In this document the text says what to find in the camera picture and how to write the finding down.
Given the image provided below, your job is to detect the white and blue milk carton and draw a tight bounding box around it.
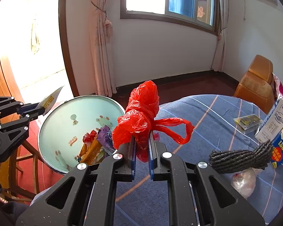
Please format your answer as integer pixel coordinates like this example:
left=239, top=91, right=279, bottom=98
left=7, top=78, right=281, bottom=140
left=254, top=93, right=283, bottom=144

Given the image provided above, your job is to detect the orange leather armchair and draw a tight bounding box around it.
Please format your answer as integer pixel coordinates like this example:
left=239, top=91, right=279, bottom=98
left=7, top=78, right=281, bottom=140
left=233, top=55, right=275, bottom=115

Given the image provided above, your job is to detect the person's dark clothing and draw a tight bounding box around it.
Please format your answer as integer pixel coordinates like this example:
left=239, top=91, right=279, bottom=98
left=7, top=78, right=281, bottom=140
left=0, top=162, right=30, bottom=226

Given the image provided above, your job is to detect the red plastic bag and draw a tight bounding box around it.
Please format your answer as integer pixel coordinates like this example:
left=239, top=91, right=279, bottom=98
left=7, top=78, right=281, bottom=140
left=112, top=80, right=195, bottom=162

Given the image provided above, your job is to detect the blue plaid tablecloth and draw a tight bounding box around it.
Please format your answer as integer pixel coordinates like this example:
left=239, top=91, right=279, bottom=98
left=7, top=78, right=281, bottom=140
left=29, top=95, right=283, bottom=226

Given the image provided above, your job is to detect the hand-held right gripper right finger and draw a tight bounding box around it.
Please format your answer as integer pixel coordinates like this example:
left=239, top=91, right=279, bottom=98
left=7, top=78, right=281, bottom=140
left=149, top=132, right=266, bottom=226

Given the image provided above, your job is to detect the blue gable-top carton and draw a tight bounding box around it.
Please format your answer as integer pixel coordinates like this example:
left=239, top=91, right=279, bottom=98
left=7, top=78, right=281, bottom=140
left=270, top=122, right=283, bottom=169

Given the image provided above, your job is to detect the pink floral curtain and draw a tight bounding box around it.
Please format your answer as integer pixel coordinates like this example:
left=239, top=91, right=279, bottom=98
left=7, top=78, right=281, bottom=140
left=87, top=0, right=117, bottom=97
left=211, top=0, right=230, bottom=72

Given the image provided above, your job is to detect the small green packet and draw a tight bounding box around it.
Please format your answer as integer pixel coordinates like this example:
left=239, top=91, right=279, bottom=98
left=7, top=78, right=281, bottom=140
left=233, top=114, right=262, bottom=131

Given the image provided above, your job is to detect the white and yellow packet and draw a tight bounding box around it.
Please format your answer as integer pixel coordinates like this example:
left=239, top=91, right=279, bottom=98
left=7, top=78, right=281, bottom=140
left=39, top=85, right=65, bottom=116

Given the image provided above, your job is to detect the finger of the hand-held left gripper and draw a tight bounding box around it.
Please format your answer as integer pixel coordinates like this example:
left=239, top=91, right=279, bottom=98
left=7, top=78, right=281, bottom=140
left=0, top=96, right=42, bottom=114
left=0, top=108, right=46, bottom=133

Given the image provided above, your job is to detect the pink floral pillow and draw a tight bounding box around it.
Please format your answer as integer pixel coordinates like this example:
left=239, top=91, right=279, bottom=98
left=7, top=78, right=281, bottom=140
left=272, top=73, right=283, bottom=98

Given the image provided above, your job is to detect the wooden chair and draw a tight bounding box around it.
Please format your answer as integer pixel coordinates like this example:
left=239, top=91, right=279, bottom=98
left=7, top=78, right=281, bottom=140
left=0, top=140, right=48, bottom=202

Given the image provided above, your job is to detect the long orange wrapper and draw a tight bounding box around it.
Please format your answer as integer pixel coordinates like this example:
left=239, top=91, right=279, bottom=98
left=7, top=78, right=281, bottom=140
left=79, top=137, right=109, bottom=164

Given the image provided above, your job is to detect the red plastic scrap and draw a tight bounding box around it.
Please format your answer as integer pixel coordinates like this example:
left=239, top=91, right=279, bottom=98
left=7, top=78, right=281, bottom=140
left=82, top=130, right=97, bottom=143

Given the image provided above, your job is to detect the purple wrapper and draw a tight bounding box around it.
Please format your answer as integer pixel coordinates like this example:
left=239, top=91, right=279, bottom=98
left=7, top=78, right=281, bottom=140
left=98, top=125, right=116, bottom=153

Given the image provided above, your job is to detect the light blue cartoon basin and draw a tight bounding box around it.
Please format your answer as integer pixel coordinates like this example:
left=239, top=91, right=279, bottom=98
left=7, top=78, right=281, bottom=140
left=38, top=95, right=126, bottom=175

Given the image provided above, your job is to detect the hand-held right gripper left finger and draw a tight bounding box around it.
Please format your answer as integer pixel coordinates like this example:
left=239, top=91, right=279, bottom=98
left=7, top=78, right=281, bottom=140
left=15, top=134, right=136, bottom=226

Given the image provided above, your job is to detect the clear plastic wad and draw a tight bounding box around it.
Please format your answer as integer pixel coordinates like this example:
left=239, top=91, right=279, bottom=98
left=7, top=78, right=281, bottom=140
left=231, top=168, right=257, bottom=199

